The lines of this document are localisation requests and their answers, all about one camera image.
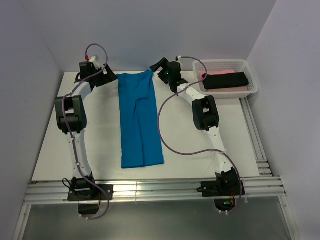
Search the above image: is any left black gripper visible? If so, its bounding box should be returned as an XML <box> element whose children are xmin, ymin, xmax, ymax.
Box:
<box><xmin>91</xmin><ymin>63</ymin><xmax>119</xmax><ymax>88</ymax></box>

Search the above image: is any blue t-shirt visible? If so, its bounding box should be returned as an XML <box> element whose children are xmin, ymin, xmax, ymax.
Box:
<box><xmin>117</xmin><ymin>70</ymin><xmax>164</xmax><ymax>169</ymax></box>

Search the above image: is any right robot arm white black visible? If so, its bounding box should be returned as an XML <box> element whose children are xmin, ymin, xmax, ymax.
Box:
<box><xmin>150</xmin><ymin>56</ymin><xmax>242</xmax><ymax>195</ymax></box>

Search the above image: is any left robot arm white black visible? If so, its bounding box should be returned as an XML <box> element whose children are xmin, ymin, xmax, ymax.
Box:
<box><xmin>54</xmin><ymin>60</ymin><xmax>117</xmax><ymax>201</ymax></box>

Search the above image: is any black rolled t-shirt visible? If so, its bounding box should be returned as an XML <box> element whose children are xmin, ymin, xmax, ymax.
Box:
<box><xmin>202</xmin><ymin>72</ymin><xmax>249</xmax><ymax>90</ymax></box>

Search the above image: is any white plastic basket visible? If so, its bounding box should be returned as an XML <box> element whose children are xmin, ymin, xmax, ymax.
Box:
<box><xmin>192</xmin><ymin>59</ymin><xmax>259</xmax><ymax>99</ymax></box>

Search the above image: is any pink folded t-shirt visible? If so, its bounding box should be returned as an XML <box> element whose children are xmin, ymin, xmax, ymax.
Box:
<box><xmin>200</xmin><ymin>70</ymin><xmax>248</xmax><ymax>93</ymax></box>

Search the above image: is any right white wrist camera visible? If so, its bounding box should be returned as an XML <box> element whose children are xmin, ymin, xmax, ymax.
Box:
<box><xmin>175</xmin><ymin>56</ymin><xmax>183</xmax><ymax>67</ymax></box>

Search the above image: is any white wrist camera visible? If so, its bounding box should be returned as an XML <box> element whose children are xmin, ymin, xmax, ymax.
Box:
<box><xmin>175</xmin><ymin>56</ymin><xmax>183</xmax><ymax>67</ymax></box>
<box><xmin>89</xmin><ymin>55</ymin><xmax>101</xmax><ymax>70</ymax></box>

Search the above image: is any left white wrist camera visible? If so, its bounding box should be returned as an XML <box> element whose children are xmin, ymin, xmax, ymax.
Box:
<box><xmin>89</xmin><ymin>55</ymin><xmax>101</xmax><ymax>70</ymax></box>

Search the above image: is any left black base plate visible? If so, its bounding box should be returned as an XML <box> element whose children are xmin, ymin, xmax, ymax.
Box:
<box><xmin>67</xmin><ymin>184</ymin><xmax>114</xmax><ymax>202</ymax></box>

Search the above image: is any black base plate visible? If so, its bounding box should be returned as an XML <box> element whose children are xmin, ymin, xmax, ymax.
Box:
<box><xmin>196</xmin><ymin>179</ymin><xmax>246</xmax><ymax>197</ymax></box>
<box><xmin>67</xmin><ymin>184</ymin><xmax>114</xmax><ymax>202</ymax></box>

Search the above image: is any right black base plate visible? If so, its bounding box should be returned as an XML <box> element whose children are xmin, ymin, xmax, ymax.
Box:
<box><xmin>196</xmin><ymin>179</ymin><xmax>246</xmax><ymax>197</ymax></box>

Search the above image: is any aluminium rail frame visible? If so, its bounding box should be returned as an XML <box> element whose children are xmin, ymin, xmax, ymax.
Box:
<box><xmin>13</xmin><ymin>98</ymin><xmax>301</xmax><ymax>240</ymax></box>

